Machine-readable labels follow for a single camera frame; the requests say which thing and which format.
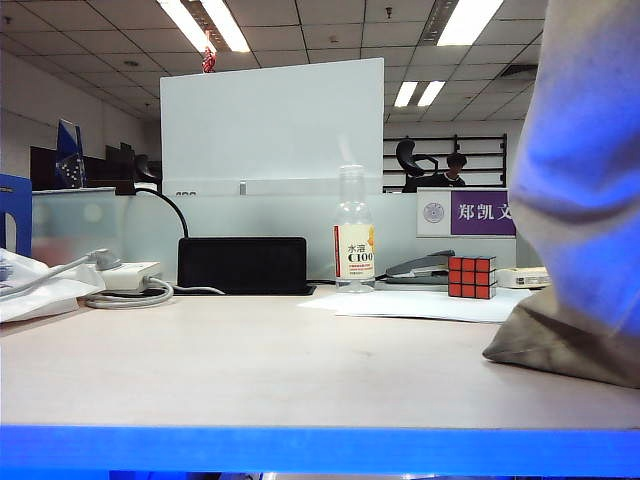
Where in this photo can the long ceiling light panel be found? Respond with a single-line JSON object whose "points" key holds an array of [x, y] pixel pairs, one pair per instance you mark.
{"points": [[225, 25], [469, 22], [431, 93], [405, 94], [185, 25]]}

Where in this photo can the black rubik's cube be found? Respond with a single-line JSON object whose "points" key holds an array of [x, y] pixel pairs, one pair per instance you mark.
{"points": [[470, 277]]}

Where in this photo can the black office chair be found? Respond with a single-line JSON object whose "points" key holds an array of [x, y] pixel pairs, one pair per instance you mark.
{"points": [[406, 152]]}

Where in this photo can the red chinese knot ornament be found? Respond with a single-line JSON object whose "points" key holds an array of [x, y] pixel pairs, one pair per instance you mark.
{"points": [[209, 60]]}

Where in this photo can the grey stapler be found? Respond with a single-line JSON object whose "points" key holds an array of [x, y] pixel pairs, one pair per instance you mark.
{"points": [[415, 270]]}

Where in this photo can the blue metal bookend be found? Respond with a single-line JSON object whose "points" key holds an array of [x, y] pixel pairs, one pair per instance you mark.
{"points": [[15, 195]]}

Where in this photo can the white power strip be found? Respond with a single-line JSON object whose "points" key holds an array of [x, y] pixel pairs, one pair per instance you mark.
{"points": [[130, 275]]}

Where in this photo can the black rectangular stand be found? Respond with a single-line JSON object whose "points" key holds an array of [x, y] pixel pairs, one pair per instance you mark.
{"points": [[240, 260]]}

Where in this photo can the clear plastic bottle yellow label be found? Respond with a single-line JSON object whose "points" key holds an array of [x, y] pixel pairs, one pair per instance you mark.
{"points": [[355, 257]]}

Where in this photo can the beige canvas tote bag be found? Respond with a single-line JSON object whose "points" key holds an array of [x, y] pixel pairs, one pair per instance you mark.
{"points": [[575, 200]]}

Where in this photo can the blue crystal trophy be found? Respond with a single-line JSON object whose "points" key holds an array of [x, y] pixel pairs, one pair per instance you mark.
{"points": [[70, 150]]}

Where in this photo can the small white labelled box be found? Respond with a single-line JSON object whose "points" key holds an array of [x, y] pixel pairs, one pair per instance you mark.
{"points": [[522, 277]]}

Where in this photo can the dark swivel chair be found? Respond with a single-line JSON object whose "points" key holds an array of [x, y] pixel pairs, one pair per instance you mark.
{"points": [[144, 167]]}

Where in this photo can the person in dark clothes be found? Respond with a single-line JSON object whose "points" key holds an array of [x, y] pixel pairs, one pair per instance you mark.
{"points": [[455, 162]]}

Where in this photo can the white board panel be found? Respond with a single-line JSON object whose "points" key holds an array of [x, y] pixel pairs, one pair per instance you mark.
{"points": [[270, 125]]}

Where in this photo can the white paper sheet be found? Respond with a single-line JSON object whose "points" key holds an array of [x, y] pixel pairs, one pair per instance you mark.
{"points": [[400, 305]]}

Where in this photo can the dark office cubicle wall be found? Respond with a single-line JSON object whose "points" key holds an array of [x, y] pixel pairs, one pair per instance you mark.
{"points": [[42, 170]]}

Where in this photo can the grey white plug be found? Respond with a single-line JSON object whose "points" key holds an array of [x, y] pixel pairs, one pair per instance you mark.
{"points": [[106, 260]]}

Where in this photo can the frosted glass desk partition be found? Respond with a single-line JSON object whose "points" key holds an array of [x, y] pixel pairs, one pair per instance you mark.
{"points": [[250, 215]]}

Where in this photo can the black shelf rack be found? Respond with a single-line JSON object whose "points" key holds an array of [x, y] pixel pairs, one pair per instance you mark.
{"points": [[504, 160]]}

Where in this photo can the purple and white name sign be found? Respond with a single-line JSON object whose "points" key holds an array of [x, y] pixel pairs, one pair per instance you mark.
{"points": [[480, 212]]}

